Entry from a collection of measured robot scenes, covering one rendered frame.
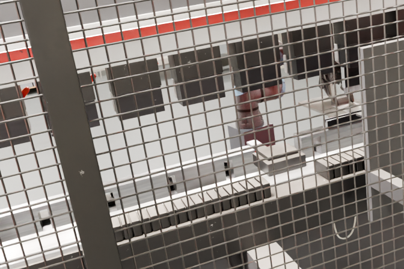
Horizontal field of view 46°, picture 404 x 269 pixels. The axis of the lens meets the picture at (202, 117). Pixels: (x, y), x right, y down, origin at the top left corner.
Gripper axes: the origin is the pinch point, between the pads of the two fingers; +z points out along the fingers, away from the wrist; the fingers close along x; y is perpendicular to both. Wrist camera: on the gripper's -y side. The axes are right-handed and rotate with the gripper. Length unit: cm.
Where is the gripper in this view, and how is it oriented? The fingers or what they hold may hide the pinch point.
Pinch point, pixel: (343, 102)
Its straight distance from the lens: 189.3
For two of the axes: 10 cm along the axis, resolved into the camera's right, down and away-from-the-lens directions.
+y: 0.9, -4.3, -9.0
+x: 9.6, -2.1, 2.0
